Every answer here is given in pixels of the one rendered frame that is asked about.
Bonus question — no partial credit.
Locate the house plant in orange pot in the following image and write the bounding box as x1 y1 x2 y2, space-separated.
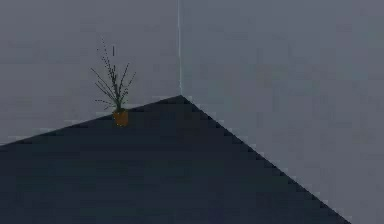
89 37 137 128

